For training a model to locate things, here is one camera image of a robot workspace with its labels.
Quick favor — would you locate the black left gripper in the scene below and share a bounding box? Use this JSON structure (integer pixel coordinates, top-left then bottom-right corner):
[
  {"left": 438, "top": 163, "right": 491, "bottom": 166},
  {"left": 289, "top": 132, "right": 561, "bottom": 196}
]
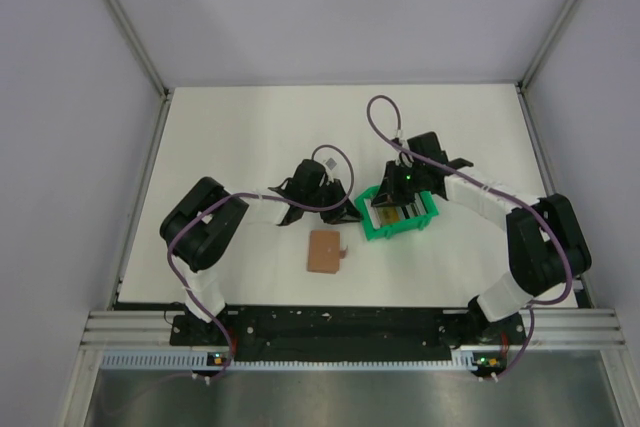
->
[{"left": 303, "top": 178, "right": 363, "bottom": 224}]

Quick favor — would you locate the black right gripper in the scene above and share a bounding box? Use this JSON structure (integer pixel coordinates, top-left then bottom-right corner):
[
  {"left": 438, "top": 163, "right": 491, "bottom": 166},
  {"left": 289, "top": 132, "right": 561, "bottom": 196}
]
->
[{"left": 371, "top": 160, "right": 426, "bottom": 208}]

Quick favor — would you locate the gold credit card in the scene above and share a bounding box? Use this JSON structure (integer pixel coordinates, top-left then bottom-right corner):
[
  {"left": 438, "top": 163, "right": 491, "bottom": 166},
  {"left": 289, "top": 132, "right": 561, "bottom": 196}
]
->
[{"left": 376, "top": 207, "right": 402, "bottom": 227}]

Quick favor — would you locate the green plastic card bin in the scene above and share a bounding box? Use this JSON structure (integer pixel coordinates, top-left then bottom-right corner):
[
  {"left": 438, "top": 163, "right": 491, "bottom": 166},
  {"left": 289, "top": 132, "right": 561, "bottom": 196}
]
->
[{"left": 355, "top": 186, "right": 439, "bottom": 241}]

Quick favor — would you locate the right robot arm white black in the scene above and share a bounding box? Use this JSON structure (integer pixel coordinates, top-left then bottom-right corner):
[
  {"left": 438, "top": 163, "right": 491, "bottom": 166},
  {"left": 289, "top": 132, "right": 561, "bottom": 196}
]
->
[{"left": 371, "top": 132, "right": 592, "bottom": 343}]

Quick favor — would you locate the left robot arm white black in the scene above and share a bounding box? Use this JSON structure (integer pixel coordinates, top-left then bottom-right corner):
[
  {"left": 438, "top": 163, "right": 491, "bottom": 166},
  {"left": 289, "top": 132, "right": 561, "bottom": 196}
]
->
[{"left": 160, "top": 157, "right": 363, "bottom": 344}]

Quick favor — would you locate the stack of light cards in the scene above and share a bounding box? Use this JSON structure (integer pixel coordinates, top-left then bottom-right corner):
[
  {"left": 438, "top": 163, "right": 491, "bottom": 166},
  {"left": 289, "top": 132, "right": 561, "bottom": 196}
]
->
[{"left": 399, "top": 200, "right": 427, "bottom": 220}]

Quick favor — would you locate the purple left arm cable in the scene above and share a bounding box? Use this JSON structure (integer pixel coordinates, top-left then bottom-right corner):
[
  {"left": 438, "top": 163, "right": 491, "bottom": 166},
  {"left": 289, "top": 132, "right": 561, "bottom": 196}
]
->
[{"left": 167, "top": 144, "right": 356, "bottom": 378}]

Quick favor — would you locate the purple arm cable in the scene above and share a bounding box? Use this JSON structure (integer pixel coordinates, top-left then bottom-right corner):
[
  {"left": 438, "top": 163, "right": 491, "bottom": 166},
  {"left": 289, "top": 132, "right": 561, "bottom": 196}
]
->
[
  {"left": 167, "top": 144, "right": 356, "bottom": 378},
  {"left": 366, "top": 95, "right": 574, "bottom": 383}
]

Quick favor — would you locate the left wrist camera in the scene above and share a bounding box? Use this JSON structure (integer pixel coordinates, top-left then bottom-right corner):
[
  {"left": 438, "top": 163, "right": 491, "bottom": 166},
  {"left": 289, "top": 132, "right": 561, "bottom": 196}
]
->
[{"left": 323, "top": 157, "right": 337, "bottom": 171}]

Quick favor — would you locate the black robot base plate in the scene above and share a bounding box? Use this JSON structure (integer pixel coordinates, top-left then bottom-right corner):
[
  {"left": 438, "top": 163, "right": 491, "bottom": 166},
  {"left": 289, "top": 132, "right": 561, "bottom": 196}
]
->
[{"left": 169, "top": 305, "right": 525, "bottom": 362}]

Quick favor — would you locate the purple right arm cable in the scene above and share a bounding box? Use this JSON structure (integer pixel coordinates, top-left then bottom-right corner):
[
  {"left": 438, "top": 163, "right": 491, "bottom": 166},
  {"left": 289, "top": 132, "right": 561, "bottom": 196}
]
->
[{"left": 366, "top": 95, "right": 574, "bottom": 383}]

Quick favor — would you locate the aluminium frame rail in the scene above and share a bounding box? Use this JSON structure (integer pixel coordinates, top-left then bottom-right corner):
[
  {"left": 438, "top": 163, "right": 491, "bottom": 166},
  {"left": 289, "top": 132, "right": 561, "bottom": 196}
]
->
[{"left": 81, "top": 308, "right": 626, "bottom": 350}]

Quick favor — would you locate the grey slotted cable duct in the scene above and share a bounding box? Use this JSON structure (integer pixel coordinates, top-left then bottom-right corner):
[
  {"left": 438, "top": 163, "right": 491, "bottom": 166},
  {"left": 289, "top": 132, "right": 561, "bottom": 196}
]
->
[{"left": 100, "top": 350, "right": 488, "bottom": 372}]

